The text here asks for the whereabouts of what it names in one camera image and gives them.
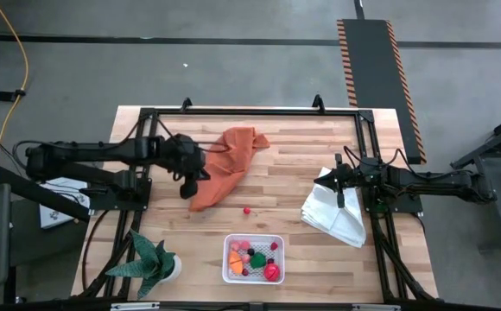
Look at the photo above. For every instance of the black mat with orange-striped edges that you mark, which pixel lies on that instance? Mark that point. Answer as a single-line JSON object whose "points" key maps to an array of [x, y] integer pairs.
{"points": [[373, 65]]}

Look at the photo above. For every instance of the coral pink toy fruit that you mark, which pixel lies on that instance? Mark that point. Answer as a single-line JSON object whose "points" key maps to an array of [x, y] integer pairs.
{"points": [[245, 258]]}

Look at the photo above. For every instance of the large red toy tomato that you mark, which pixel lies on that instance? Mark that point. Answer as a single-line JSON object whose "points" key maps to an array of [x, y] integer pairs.
{"points": [[271, 272]]}

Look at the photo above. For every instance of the small red toy strawberry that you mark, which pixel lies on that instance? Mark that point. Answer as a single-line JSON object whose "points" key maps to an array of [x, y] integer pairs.
{"points": [[274, 246]]}

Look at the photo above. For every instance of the white folded napkin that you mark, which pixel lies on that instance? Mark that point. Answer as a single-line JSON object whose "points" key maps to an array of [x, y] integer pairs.
{"points": [[332, 213]]}

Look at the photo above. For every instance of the white printed box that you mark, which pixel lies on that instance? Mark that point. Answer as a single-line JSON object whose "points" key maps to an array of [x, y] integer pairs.
{"points": [[56, 211]]}

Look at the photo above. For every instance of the white perforated plastic basket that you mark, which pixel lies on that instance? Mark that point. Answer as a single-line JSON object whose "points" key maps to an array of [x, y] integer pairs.
{"points": [[255, 280]]}

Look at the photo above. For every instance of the small black toy berry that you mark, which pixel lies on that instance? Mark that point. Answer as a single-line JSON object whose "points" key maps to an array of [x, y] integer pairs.
{"points": [[251, 251]]}

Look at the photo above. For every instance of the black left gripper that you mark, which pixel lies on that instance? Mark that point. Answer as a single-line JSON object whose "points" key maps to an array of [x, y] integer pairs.
{"points": [[183, 157]]}

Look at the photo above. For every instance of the pink toy ball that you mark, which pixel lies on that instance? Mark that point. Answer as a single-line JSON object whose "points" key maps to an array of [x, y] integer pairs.
{"points": [[245, 245]]}

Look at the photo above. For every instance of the snake plant in white pot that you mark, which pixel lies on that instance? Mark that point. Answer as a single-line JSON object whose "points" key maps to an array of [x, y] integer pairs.
{"points": [[155, 265]]}

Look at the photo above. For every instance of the green toy pepper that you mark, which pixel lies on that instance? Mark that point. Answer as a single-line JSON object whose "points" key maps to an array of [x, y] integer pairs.
{"points": [[258, 260]]}

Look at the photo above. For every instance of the small red toy tomato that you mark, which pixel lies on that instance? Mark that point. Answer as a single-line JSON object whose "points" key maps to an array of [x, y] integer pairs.
{"points": [[246, 211]]}

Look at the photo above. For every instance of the dark red toy cherry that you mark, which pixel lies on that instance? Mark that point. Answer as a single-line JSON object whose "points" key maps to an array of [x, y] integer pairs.
{"points": [[245, 272], [270, 261]]}

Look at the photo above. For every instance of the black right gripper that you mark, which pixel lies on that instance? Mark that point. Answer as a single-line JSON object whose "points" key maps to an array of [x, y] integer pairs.
{"points": [[350, 177]]}

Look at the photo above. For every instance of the orange cloth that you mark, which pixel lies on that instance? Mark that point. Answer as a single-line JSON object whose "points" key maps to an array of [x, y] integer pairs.
{"points": [[229, 164]]}

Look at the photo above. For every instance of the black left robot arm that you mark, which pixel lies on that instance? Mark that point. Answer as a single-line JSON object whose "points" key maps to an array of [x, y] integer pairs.
{"points": [[86, 153]]}

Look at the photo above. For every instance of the black metal table frame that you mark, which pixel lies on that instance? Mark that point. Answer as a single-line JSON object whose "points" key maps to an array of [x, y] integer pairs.
{"points": [[255, 111]]}

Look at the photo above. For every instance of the pale pink toy fruit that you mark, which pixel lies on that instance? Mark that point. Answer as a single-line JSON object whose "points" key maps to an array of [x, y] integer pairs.
{"points": [[235, 246]]}

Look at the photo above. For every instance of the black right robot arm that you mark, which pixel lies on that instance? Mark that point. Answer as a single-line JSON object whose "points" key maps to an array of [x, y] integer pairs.
{"points": [[432, 181]]}

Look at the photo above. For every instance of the orange sliced toy vegetable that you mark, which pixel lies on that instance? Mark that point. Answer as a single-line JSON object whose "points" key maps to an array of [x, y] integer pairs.
{"points": [[235, 262]]}

